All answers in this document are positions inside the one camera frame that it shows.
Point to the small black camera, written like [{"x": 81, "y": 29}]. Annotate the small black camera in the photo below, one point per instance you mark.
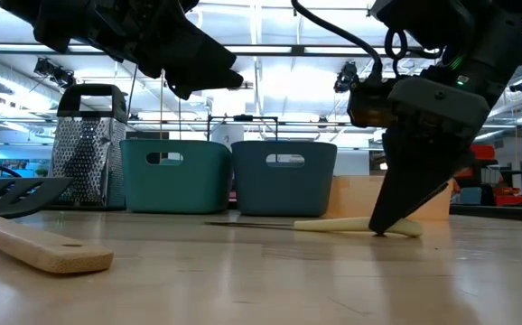
[{"x": 520, "y": 86}]

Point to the green plastic bin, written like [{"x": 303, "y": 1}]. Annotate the green plastic bin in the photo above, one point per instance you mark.
[{"x": 175, "y": 189}]

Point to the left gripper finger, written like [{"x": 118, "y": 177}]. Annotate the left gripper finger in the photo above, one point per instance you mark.
[{"x": 198, "y": 63}]

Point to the translucent orange tray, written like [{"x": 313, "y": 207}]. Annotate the translucent orange tray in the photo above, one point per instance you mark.
[{"x": 356, "y": 198}]

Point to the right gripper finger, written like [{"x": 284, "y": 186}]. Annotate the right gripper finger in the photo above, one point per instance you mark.
[{"x": 414, "y": 180}]

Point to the red box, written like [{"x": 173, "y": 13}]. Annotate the red box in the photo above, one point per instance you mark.
[{"x": 511, "y": 199}]

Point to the metal box grater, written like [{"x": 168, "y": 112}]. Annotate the metal box grater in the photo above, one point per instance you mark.
[{"x": 85, "y": 162}]

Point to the wooden slotted turner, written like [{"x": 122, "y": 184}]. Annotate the wooden slotted turner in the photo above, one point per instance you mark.
[{"x": 30, "y": 246}]

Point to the black spotlights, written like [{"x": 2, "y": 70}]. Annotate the black spotlights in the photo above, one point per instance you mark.
[{"x": 53, "y": 72}]

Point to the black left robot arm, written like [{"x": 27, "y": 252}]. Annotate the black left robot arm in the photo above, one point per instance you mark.
[{"x": 21, "y": 11}]

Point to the dark blue plastic bin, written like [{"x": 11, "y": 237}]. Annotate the dark blue plastic bin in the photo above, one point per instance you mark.
[{"x": 283, "y": 194}]

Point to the black tubular stand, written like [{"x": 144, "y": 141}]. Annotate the black tubular stand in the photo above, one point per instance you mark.
[{"x": 243, "y": 118}]

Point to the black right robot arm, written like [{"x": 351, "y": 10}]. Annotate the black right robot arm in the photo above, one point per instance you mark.
[{"x": 491, "y": 27}]

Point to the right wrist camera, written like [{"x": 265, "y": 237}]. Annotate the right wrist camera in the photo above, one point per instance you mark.
[{"x": 369, "y": 106}]

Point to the red storage bins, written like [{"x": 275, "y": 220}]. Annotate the red storage bins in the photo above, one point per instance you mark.
[{"x": 484, "y": 152}]

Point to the black slotted spatula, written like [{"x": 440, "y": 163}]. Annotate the black slotted spatula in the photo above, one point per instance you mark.
[{"x": 40, "y": 194}]

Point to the blue box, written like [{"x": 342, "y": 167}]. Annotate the blue box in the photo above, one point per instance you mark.
[{"x": 471, "y": 196}]

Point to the black aluminium table frame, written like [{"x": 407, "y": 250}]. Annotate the black aluminium table frame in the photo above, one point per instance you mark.
[{"x": 500, "y": 212}]

